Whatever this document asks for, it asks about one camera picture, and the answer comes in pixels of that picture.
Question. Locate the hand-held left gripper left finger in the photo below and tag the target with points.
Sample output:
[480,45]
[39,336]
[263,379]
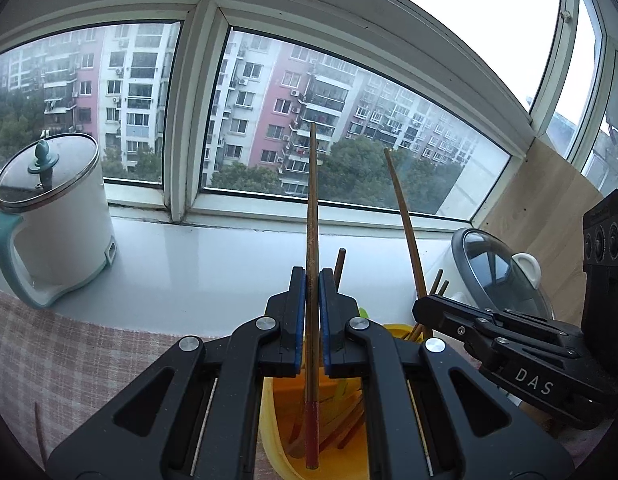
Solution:
[298,330]

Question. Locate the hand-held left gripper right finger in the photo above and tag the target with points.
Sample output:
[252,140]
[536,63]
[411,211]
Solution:
[325,330]

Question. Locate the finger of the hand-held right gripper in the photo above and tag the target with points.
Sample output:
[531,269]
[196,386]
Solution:
[454,317]

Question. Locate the green plastic spoon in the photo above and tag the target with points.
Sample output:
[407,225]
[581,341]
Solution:
[364,313]

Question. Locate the yellow plastic container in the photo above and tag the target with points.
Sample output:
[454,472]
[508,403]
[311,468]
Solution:
[279,435]

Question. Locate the white floral rice cooker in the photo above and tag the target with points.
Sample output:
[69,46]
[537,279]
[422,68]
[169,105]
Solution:
[489,270]

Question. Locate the light wooden board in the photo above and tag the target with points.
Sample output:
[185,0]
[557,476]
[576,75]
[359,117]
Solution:
[539,200]

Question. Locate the pink checked tablecloth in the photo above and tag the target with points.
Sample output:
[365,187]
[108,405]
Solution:
[64,360]

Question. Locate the white teal electric pot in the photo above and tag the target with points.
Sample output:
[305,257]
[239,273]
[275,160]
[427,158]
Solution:
[64,240]

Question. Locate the white window frame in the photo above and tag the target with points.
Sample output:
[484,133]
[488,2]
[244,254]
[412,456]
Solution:
[189,110]

